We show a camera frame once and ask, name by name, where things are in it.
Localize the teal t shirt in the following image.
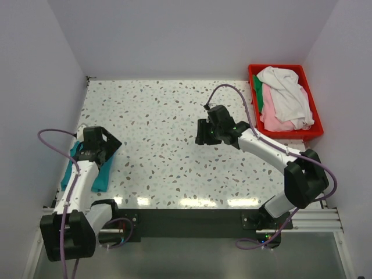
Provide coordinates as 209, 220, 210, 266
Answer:
60, 141, 115, 192

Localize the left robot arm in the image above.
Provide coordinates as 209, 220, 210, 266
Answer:
40, 126, 122, 262

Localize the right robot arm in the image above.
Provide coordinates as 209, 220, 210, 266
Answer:
195, 105, 329, 229

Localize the pink t shirt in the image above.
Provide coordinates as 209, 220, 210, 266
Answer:
260, 84, 294, 132

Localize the green t shirt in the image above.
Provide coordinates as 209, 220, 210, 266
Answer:
253, 75, 263, 113

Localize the white t shirt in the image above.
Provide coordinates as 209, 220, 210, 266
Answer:
256, 66, 314, 130

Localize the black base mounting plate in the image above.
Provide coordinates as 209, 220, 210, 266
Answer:
98, 209, 293, 248

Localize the red plastic bin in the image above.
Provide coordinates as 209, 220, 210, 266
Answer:
248, 64, 324, 141

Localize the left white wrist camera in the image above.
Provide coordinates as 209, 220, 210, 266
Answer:
75, 123, 88, 138

